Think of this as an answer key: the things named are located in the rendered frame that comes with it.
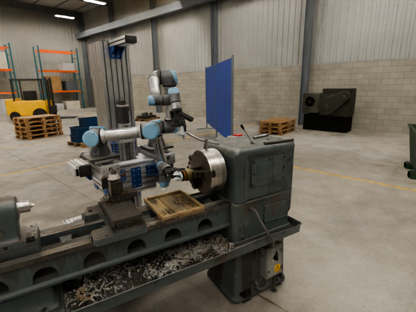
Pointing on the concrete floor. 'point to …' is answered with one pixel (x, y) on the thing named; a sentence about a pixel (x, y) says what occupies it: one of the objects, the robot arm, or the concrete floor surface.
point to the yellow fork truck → (28, 106)
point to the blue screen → (220, 97)
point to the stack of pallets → (37, 126)
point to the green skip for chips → (411, 153)
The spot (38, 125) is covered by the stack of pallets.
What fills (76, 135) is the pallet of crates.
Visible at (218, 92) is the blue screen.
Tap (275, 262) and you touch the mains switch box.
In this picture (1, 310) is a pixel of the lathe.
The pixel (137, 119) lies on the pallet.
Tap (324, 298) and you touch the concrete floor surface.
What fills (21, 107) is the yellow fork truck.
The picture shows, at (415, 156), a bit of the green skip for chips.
